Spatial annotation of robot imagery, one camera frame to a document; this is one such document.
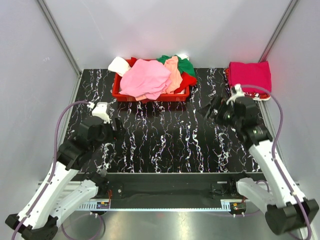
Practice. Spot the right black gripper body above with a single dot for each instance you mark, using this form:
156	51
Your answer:
227	112

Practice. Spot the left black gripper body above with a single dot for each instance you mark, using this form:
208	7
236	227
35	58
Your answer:
107	132

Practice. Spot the magenta t shirt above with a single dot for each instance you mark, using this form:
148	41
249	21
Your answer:
255	74

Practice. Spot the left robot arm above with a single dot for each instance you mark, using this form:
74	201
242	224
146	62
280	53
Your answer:
45	213

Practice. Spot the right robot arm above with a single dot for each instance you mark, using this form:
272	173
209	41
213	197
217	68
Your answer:
285	208

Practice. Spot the red white printed folded shirt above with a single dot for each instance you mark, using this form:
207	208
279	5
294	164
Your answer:
254	95

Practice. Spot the red t shirt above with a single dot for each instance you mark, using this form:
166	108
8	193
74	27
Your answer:
187	80

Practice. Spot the black marble pattern mat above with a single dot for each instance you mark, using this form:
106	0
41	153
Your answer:
166	137

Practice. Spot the peach t shirt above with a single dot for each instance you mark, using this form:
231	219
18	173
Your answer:
175	75

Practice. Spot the green t shirt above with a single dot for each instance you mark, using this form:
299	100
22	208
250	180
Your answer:
183	64

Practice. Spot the red plastic bin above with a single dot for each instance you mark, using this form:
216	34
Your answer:
163	97

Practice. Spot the light pink t shirt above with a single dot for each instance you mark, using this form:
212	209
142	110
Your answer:
146	78

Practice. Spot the white cloth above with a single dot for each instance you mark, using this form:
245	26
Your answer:
119	66

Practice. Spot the left connector box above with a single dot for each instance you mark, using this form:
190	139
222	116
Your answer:
103	205

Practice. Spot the connector box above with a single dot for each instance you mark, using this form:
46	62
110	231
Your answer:
103	205
238	208

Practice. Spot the right connector box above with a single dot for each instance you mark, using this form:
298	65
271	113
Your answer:
238	208

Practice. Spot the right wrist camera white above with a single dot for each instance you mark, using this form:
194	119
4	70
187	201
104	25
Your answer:
236	93

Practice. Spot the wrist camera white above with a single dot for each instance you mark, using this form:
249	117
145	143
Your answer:
101	110
236	93

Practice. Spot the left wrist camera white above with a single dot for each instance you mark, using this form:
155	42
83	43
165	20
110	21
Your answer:
101	110

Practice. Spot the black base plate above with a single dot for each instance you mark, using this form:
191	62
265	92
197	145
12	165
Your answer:
168	191

